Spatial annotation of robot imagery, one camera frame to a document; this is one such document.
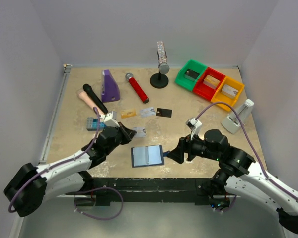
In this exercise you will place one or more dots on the pink microphone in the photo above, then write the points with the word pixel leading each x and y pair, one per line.
pixel 84 97

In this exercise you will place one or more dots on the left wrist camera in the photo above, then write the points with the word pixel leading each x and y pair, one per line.
pixel 110 119

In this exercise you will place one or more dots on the tan card in red bin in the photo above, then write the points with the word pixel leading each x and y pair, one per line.
pixel 211 82

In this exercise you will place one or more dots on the black microphone stand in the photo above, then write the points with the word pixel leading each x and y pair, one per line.
pixel 159 80

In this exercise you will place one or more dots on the yellow storage bin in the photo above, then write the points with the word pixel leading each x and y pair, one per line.
pixel 219 97

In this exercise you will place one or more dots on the white card in yellow bin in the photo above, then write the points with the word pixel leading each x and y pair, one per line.
pixel 229 91

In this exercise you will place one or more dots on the blue leather card holder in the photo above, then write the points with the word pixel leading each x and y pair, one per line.
pixel 145 156

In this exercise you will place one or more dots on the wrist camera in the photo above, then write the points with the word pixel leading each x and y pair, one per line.
pixel 195 126
pixel 110 119

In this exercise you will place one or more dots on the glitter microphone on stand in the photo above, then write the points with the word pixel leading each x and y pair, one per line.
pixel 162 58

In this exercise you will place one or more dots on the purple metronome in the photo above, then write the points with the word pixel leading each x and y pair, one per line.
pixel 110 90

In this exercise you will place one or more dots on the black microphone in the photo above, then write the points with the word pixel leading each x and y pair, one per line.
pixel 94 98

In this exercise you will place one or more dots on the dark card in green bin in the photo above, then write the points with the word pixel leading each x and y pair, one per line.
pixel 191 75

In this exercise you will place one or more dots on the red storage bin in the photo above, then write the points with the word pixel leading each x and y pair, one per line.
pixel 204 91

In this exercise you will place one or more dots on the gold VIP card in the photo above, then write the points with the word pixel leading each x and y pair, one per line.
pixel 128 113

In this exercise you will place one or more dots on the white grey metronome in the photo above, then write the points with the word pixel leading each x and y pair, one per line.
pixel 232 122

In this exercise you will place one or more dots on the silver white credit card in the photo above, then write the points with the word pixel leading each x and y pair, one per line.
pixel 147 112

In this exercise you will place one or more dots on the green storage bin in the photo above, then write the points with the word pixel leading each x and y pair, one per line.
pixel 192 65

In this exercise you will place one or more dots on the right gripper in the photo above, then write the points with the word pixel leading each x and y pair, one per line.
pixel 184 148

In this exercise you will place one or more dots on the blue grey brick block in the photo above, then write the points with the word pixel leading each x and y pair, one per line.
pixel 93 125

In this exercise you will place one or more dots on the black VIP card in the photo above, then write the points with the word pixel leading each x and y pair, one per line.
pixel 161 112

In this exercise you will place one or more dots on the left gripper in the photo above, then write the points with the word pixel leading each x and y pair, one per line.
pixel 124 134

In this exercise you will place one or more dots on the red microphone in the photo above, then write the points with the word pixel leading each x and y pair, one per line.
pixel 137 88

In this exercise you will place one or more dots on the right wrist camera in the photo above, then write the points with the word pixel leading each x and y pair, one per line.
pixel 195 126

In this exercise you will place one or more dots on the aluminium left frame rail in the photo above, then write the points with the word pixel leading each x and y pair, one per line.
pixel 50 132

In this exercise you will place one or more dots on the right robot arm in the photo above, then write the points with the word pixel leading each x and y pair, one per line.
pixel 239 174

